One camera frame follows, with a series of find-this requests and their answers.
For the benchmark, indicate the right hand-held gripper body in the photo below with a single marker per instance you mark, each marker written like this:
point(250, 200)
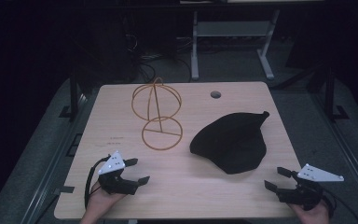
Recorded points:
point(317, 174)

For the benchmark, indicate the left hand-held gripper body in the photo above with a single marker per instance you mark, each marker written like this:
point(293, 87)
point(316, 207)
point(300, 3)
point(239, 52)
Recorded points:
point(113, 165)

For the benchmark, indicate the black hat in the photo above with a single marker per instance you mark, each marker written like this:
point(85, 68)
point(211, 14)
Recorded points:
point(230, 143)

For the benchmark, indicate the person's left hand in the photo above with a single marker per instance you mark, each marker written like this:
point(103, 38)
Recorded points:
point(101, 200)

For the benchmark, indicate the person's right hand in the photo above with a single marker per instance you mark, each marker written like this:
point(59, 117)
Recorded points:
point(313, 217)

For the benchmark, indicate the grey round table grommet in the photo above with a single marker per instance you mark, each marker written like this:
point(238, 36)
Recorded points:
point(215, 94)

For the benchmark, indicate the grey table edge bracket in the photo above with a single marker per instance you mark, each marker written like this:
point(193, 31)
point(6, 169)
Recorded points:
point(64, 189)

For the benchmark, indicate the black metal post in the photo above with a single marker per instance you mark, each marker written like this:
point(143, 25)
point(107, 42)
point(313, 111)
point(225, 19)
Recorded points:
point(329, 93)
point(73, 93)

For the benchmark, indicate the white metal frame stand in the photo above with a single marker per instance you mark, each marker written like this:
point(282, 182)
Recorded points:
point(230, 28)

